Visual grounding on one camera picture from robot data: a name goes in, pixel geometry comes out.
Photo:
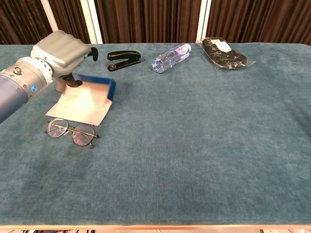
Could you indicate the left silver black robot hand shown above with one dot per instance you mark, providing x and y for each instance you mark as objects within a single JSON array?
[{"x": 60, "y": 52}]

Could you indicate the blue printed glasses case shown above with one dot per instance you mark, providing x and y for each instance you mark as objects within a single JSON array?
[{"x": 82, "y": 104}]

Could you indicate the eyeglasses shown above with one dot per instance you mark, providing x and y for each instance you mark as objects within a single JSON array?
[{"x": 80, "y": 139}]

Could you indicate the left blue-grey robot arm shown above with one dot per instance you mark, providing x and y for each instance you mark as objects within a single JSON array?
[{"x": 17, "y": 85}]

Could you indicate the black stapler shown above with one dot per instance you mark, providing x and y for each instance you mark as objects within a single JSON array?
[{"x": 124, "y": 57}]

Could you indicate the dark brown curtain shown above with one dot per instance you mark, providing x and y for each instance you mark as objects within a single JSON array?
[{"x": 150, "y": 19}]

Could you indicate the clear plastic water bottle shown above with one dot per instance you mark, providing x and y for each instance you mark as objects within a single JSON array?
[{"x": 170, "y": 58}]

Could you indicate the teal table mat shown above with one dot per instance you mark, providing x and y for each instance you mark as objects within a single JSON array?
[{"x": 182, "y": 145}]

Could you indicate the black socks in plastic bag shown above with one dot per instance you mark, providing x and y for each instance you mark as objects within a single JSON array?
[{"x": 226, "y": 57}]

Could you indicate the white frame post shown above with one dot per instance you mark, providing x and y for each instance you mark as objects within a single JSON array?
[
  {"x": 49, "y": 17},
  {"x": 91, "y": 21},
  {"x": 202, "y": 21}
]

